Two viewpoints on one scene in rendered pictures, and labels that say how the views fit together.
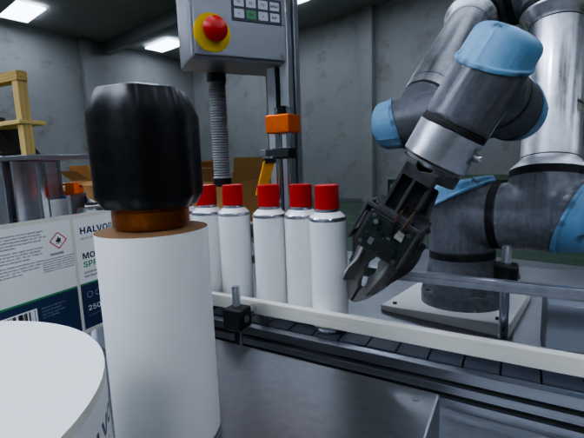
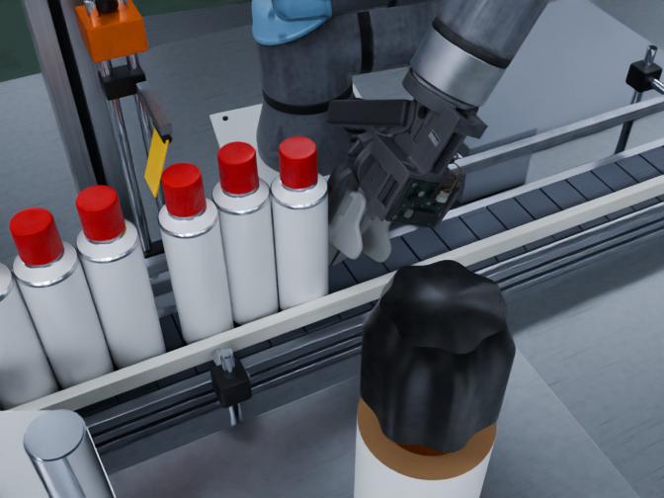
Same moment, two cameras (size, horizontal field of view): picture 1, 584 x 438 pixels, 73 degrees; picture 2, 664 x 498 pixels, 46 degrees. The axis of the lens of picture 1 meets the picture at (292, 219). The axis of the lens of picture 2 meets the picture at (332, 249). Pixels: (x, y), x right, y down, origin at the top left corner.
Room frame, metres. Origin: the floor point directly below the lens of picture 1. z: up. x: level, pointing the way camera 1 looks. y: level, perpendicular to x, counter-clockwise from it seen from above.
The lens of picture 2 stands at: (0.21, 0.38, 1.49)
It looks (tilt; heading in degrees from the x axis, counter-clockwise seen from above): 44 degrees down; 304
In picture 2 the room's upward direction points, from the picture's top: straight up
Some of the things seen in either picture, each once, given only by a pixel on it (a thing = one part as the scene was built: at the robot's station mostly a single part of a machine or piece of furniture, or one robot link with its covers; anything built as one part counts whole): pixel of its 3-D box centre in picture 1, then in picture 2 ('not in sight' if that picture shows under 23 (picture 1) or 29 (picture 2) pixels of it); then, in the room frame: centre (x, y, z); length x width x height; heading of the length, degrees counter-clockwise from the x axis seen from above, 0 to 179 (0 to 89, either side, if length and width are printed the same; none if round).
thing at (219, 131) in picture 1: (219, 131); not in sight; (0.77, 0.13, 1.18); 0.04 x 0.04 x 0.21
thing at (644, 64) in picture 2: not in sight; (646, 112); (0.35, -0.54, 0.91); 0.07 x 0.03 x 0.17; 150
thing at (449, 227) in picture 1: (464, 213); (307, 31); (0.72, -0.32, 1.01); 0.13 x 0.12 x 0.14; 46
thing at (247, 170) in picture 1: (226, 189); not in sight; (2.38, 0.39, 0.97); 0.51 x 0.42 x 0.37; 146
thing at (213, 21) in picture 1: (214, 29); not in sight; (0.65, 0.11, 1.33); 0.04 x 0.03 x 0.04; 115
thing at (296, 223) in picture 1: (302, 252); (245, 239); (0.58, -0.01, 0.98); 0.05 x 0.05 x 0.20
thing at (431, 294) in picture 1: (461, 274); (309, 112); (0.72, -0.32, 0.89); 0.15 x 0.15 x 0.10
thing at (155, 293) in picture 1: (156, 272); (421, 449); (0.32, 0.11, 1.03); 0.09 x 0.09 x 0.30
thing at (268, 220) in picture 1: (270, 250); (196, 261); (0.59, 0.03, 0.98); 0.05 x 0.05 x 0.20
